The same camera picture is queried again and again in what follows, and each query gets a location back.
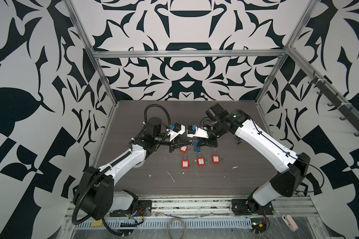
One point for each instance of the aluminium frame crossbar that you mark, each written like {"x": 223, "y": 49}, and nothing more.
{"x": 186, "y": 53}

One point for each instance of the pink white clip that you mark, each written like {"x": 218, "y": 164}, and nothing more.
{"x": 289, "y": 221}

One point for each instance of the grey hook rail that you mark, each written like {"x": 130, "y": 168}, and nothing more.
{"x": 337, "y": 101}

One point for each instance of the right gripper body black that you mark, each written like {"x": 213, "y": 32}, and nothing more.
{"x": 210, "y": 141}

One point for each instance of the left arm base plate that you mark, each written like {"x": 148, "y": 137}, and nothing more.
{"x": 138, "y": 208}

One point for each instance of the red padlock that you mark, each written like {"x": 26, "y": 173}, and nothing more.
{"x": 200, "y": 159}
{"x": 184, "y": 149}
{"x": 215, "y": 157}
{"x": 185, "y": 162}

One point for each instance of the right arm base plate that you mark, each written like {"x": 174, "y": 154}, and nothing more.
{"x": 242, "y": 207}

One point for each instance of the red padlock front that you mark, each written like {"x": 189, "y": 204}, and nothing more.
{"x": 185, "y": 162}

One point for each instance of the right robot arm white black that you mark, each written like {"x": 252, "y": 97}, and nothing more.
{"x": 291, "y": 167}

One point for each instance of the yellow connector block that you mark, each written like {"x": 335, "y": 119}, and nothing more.
{"x": 96, "y": 224}

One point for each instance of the blue padlock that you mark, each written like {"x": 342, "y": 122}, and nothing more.
{"x": 196, "y": 147}

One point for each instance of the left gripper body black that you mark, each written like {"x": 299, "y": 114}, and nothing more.
{"x": 173, "y": 145}

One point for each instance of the small circuit board right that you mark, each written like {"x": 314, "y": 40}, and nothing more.
{"x": 259, "y": 225}

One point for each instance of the tape roll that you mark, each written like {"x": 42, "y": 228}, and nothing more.
{"x": 140, "y": 164}

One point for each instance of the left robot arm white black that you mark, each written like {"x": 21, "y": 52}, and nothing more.
{"x": 95, "y": 195}

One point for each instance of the white slotted cable duct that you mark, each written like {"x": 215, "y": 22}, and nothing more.
{"x": 163, "y": 223}

